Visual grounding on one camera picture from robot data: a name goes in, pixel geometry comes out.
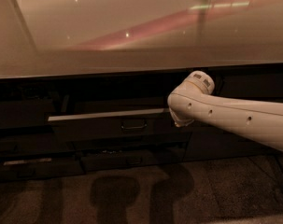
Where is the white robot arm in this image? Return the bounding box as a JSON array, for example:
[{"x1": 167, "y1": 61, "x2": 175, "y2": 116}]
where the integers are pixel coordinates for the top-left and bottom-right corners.
[{"x1": 167, "y1": 71, "x2": 283, "y2": 152}]

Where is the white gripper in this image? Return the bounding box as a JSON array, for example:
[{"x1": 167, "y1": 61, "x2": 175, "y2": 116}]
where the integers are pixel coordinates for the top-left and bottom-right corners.
[{"x1": 169, "y1": 109, "x2": 193, "y2": 128}]

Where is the dark cabinet door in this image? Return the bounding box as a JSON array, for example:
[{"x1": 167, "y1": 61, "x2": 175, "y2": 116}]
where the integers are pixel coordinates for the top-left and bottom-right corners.
[{"x1": 184, "y1": 74, "x2": 283, "y2": 161}]

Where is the dark counter cabinet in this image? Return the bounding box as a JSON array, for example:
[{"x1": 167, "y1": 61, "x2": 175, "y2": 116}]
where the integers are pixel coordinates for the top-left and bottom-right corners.
[{"x1": 0, "y1": 68, "x2": 273, "y2": 182}]

